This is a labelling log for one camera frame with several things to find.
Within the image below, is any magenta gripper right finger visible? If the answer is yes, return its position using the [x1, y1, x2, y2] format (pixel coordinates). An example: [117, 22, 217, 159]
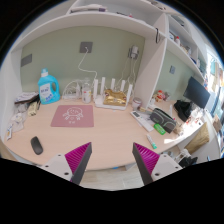
[132, 143, 182, 185]

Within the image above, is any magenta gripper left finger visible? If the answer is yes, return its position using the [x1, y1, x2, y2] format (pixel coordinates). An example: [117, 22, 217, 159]
[41, 143, 92, 185]

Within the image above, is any black computer mouse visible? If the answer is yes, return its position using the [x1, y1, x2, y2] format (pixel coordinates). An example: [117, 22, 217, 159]
[31, 136, 43, 155]

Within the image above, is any pink mouse pad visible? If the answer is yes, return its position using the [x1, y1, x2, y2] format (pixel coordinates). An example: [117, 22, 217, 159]
[51, 105, 94, 128]

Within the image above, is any white green marker tube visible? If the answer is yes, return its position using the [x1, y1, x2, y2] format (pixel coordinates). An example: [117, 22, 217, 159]
[146, 134, 157, 149]

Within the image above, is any green small box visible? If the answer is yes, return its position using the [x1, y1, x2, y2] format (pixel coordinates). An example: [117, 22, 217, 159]
[154, 124, 166, 135]

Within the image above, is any grey pencil case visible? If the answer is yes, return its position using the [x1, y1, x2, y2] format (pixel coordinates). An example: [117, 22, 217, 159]
[150, 108, 176, 133]

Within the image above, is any white remote control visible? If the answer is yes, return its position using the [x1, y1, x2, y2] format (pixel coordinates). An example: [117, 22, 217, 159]
[130, 111, 154, 132]

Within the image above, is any white pink cup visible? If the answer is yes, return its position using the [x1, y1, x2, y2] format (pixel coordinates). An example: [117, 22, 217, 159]
[132, 97, 142, 110]

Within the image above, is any black bag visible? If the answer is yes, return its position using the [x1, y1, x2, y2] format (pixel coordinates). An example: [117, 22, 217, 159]
[174, 100, 192, 122]

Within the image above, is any white wifi router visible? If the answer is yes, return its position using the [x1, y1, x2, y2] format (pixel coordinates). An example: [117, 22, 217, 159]
[93, 78, 133, 110]

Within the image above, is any small white bottle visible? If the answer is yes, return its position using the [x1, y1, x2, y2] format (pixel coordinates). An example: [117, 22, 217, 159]
[82, 83, 91, 103]

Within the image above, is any clutter of packets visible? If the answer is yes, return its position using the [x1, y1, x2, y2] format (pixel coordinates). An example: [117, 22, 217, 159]
[6, 91, 39, 140]

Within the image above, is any blue detergent bottle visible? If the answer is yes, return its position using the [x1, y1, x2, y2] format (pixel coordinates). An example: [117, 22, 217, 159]
[38, 68, 60, 104]

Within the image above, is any black monitor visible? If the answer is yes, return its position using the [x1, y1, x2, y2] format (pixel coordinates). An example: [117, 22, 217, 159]
[183, 77, 210, 109]

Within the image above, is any white power adapter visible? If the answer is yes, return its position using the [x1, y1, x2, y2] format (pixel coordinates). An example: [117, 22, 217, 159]
[128, 45, 139, 59]

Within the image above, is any white shelf unit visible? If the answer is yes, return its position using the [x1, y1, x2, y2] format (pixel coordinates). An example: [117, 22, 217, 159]
[12, 0, 206, 106]

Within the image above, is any white charging cable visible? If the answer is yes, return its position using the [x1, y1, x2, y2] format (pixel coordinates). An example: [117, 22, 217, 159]
[77, 46, 99, 88]

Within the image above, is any grey wall socket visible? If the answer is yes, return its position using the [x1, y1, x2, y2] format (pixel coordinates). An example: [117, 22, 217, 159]
[79, 42, 93, 53]

